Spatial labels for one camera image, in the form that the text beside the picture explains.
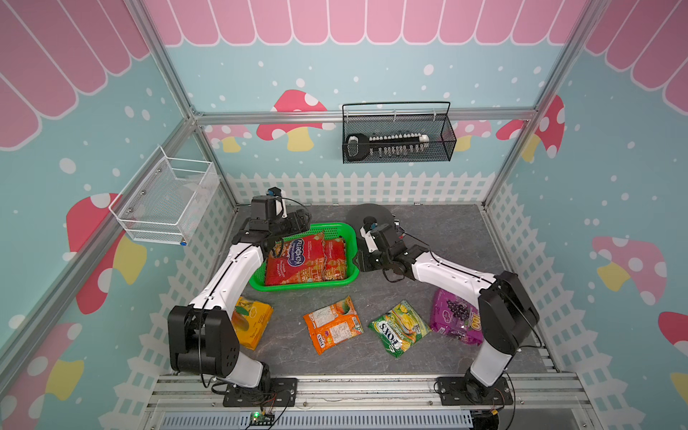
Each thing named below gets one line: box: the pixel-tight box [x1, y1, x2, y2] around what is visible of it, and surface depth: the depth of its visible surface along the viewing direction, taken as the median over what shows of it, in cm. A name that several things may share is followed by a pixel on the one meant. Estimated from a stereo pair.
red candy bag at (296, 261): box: [265, 232, 327, 286], surface depth 94 cm
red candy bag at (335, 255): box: [323, 235, 347, 282], surface depth 98 cm
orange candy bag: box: [302, 295, 364, 356], surface depth 87 cm
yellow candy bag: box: [231, 296, 275, 352], surface depth 85 cm
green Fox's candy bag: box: [367, 300, 432, 359], surface depth 86 cm
